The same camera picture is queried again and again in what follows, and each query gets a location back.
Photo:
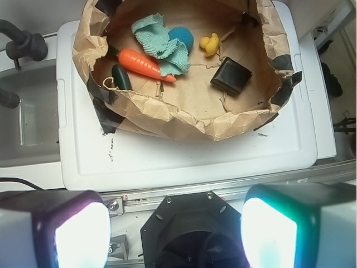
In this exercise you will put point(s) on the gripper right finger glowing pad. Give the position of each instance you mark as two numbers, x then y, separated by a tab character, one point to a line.
300	225

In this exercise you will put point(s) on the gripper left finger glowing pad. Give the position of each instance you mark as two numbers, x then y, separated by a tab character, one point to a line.
54	228

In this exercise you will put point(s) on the black box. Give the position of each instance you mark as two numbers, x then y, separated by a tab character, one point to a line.
231	77

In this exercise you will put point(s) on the white plastic bin lid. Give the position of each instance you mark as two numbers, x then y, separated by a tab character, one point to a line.
126	160

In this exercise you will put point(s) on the dark green toy cucumber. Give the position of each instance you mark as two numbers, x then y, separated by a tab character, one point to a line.
121	78

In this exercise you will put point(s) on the orange plastic carrot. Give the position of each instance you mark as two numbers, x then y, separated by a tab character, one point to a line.
140	64

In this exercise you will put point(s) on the brown paper bag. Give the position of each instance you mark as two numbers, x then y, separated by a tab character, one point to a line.
190	109

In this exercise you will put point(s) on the yellow rubber duck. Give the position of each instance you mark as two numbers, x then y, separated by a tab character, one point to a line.
210	44

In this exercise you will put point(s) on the blue ball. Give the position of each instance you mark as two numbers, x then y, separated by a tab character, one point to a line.
183	35

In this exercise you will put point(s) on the light blue cloth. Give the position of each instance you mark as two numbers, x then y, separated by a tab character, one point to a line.
152	34

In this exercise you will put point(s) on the metal corner bracket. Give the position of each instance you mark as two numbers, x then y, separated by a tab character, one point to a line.
118	248

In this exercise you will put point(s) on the black octagonal mount plate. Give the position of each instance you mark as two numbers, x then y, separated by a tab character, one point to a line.
193	230

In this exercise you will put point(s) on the aluminium rail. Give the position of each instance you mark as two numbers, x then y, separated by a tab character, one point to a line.
233	189

